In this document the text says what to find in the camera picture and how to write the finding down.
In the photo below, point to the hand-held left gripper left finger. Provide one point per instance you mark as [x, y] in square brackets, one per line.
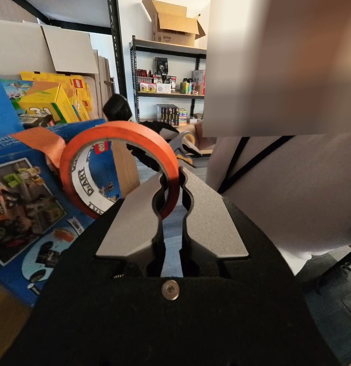
[132, 229]

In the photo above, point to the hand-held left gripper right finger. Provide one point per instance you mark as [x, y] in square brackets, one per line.
[215, 229]

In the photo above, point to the orange tape roll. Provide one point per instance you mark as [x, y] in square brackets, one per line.
[124, 128]

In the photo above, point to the dark wooden shelf board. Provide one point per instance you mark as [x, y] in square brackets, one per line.
[125, 166]

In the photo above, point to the small blue toy box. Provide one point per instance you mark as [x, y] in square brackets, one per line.
[26, 217]

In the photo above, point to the background shelf unit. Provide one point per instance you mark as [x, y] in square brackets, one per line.
[164, 86]

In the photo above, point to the small black toy box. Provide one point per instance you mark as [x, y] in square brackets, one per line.
[38, 120]

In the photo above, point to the white shirt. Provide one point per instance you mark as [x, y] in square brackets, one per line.
[301, 194]

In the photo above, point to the open cardboard box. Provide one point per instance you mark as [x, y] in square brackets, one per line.
[172, 23]

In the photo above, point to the large blue toy box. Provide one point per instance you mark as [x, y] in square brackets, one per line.
[4, 108]

